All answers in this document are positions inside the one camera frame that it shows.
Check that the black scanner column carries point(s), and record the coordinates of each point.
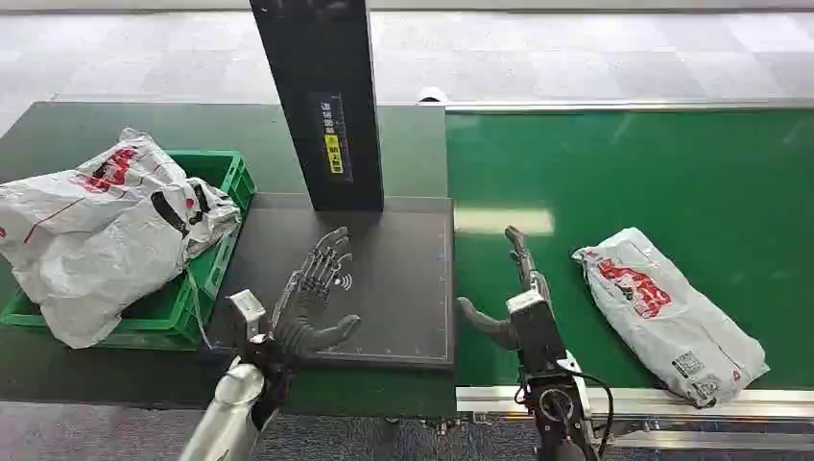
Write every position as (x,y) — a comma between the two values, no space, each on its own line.
(318,51)

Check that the large white crumpled parcel bag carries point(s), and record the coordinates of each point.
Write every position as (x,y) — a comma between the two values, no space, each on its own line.
(95,242)

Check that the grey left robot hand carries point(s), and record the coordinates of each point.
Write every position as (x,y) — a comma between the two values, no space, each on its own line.
(304,312)

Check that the silver conveyor frame rail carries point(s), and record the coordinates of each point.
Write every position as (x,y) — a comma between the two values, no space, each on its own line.
(750,413)

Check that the dark scanner platform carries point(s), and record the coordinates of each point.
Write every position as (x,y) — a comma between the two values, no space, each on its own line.
(400,286)

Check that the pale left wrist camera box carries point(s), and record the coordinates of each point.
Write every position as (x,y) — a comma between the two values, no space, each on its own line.
(248,308)

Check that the flat white parcel bag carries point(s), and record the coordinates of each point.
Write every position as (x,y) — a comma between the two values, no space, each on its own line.
(661,312)

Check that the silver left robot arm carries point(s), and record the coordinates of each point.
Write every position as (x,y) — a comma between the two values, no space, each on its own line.
(232,407)

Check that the green plastic crate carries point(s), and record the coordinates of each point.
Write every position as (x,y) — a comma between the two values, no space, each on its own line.
(219,172)

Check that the yellow black warning label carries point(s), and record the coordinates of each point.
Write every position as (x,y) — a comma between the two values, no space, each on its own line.
(333,152)

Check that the green conveyor belt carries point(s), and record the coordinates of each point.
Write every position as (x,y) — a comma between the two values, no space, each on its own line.
(636,172)

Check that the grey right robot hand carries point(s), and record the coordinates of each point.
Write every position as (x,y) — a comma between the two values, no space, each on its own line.
(537,334)

